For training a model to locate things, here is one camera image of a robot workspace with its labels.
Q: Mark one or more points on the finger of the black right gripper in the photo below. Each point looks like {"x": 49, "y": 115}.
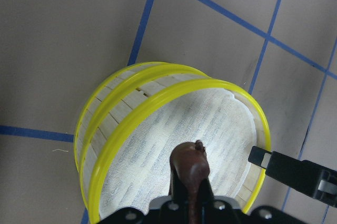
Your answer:
{"x": 311, "y": 179}

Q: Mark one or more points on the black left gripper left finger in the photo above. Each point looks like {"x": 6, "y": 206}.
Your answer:
{"x": 178, "y": 189}

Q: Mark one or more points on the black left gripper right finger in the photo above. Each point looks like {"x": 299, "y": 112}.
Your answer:
{"x": 205, "y": 192}

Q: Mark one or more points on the brown bun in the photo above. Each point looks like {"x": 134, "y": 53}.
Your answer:
{"x": 188, "y": 160}

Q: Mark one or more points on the yellow steamer basket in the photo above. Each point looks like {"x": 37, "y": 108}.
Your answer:
{"x": 127, "y": 163}
{"x": 115, "y": 89}

